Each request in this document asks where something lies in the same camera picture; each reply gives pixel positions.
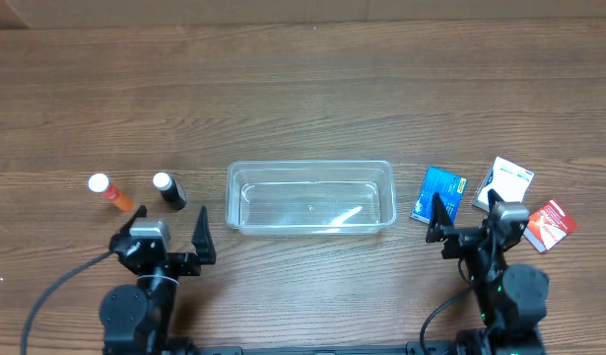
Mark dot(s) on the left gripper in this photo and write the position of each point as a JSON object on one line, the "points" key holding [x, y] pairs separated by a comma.
{"points": [[169, 257]]}

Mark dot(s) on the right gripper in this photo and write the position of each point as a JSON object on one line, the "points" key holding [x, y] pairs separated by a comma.
{"points": [[466, 236]]}

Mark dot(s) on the blue packet box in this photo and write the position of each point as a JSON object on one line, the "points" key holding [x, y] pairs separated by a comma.
{"points": [[448, 186]]}

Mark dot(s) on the dark bottle white cap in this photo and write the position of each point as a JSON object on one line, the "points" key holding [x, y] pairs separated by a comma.
{"points": [[171, 192]]}

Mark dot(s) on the orange bottle white cap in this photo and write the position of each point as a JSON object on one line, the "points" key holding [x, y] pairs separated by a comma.
{"points": [[101, 184]]}

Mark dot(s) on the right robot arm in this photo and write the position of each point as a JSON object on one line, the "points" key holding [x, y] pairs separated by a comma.
{"points": [[511, 299]]}

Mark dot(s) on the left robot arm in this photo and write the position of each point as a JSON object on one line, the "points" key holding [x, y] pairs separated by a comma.
{"points": [[137, 317]]}

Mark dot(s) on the clear plastic container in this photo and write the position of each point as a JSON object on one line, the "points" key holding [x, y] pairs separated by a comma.
{"points": [[310, 197]]}

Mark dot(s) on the white packet box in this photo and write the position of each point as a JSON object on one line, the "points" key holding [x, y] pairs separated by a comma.
{"points": [[509, 180]]}

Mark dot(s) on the red packet box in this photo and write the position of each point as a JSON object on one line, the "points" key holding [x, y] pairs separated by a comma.
{"points": [[548, 225]]}

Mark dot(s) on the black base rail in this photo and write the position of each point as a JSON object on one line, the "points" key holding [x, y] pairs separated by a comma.
{"points": [[410, 348]]}

